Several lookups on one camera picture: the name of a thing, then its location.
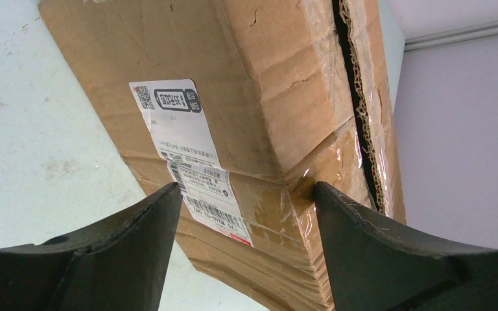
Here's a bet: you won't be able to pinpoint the brown cardboard express box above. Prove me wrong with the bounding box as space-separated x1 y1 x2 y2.
38 1 406 310

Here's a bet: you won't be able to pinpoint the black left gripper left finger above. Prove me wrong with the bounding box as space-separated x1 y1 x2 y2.
0 183 182 310

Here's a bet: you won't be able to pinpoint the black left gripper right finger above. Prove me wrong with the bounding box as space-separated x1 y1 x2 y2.
313 181 498 310

